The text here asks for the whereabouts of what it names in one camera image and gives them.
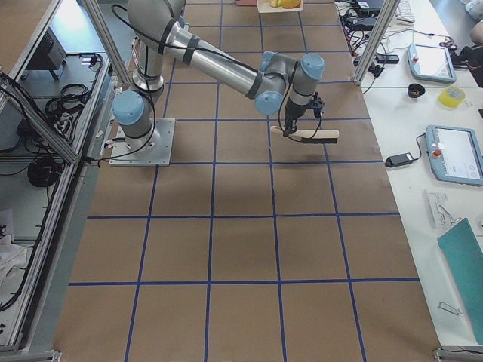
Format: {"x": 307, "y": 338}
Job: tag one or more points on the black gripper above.
{"x": 292, "y": 112}

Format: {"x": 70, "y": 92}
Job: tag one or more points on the beige hand brush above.
{"x": 309, "y": 136}

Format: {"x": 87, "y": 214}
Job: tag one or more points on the orange yellow potato toy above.
{"x": 290, "y": 4}

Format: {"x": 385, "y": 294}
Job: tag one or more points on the beige dustpan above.
{"x": 264, "y": 8}

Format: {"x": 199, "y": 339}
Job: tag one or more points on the yellow green sponge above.
{"x": 275, "y": 3}

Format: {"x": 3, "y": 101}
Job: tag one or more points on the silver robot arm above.
{"x": 282, "y": 85}

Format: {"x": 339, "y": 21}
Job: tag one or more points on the black power adapter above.
{"x": 399, "y": 160}

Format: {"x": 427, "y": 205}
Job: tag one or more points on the black remote device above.
{"x": 387, "y": 58}

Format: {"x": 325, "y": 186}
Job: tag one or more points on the far teach pendant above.
{"x": 431, "y": 63}

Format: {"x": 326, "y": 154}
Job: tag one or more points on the teach pendant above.
{"x": 431, "y": 63}
{"x": 454, "y": 154}

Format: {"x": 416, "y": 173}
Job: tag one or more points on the white keyboard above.
{"x": 403, "y": 13}

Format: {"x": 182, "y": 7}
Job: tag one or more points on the yellow tape roll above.
{"x": 451, "y": 96}

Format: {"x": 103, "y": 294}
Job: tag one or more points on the near teach pendant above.
{"x": 454, "y": 154}

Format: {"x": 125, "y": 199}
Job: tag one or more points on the clear plastic packet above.
{"x": 441, "y": 215}

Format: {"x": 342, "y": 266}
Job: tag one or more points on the teal folder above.
{"x": 464, "y": 258}

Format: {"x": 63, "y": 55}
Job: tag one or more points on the metal allen key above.
{"x": 450, "y": 309}

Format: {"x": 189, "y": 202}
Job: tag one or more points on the black electronics box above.
{"x": 49, "y": 55}

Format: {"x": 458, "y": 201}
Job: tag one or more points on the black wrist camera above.
{"x": 317, "y": 105}

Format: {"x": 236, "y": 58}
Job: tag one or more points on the aluminium frame post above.
{"x": 380, "y": 27}

